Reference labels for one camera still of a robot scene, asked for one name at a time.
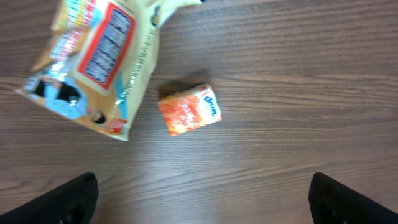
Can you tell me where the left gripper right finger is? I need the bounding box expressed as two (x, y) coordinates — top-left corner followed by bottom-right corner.
(308, 172), (397, 224)

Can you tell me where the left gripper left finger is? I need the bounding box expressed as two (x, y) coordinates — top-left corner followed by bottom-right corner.
(1, 172), (99, 224)

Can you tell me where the yellow snack bag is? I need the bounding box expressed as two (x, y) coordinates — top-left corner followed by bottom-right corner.
(19, 0), (201, 141)

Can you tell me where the orange tissue pack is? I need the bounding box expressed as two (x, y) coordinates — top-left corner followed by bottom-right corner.
(158, 83), (222, 136)

